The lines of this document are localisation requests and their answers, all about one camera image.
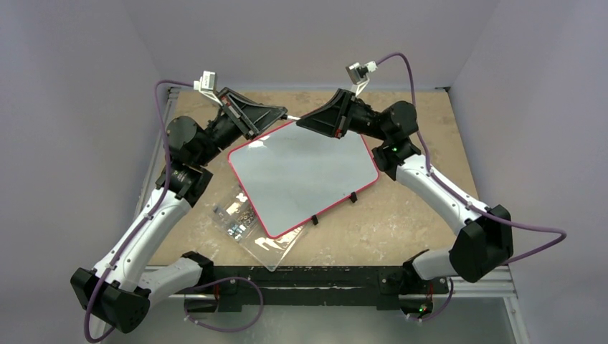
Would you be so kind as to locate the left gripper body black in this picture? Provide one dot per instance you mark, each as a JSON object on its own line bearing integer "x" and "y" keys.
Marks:
{"x": 224, "y": 132}

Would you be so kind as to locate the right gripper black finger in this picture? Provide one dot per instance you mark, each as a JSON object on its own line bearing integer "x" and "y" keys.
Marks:
{"x": 324, "y": 121}
{"x": 340, "y": 102}

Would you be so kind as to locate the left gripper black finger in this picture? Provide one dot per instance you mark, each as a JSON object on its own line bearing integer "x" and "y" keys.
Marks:
{"x": 254, "y": 120}
{"x": 245, "y": 104}

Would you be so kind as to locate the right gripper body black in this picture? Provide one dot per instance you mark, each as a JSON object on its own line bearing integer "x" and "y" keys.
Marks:
{"x": 342, "y": 113}

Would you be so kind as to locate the pink framed whiteboard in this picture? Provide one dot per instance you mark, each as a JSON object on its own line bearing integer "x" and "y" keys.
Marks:
{"x": 292, "y": 175}

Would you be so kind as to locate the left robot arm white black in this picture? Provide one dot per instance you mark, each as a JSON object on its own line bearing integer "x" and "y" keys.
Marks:
{"x": 118, "y": 290}

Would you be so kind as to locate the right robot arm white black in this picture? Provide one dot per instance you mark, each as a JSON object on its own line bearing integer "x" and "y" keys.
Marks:
{"x": 484, "y": 236}

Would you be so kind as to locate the clear plastic screw box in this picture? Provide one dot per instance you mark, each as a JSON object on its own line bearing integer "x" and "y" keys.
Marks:
{"x": 235, "y": 216}

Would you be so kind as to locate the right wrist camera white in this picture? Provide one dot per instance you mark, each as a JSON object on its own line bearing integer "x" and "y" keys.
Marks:
{"x": 359, "y": 75}

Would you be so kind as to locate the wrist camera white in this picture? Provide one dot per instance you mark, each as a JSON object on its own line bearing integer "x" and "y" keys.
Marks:
{"x": 359, "y": 75}
{"x": 207, "y": 86}

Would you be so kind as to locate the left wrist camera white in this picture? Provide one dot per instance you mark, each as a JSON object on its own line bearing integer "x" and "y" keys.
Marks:
{"x": 207, "y": 86}

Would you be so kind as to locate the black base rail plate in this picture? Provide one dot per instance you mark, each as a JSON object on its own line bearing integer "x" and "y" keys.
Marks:
{"x": 381, "y": 287}

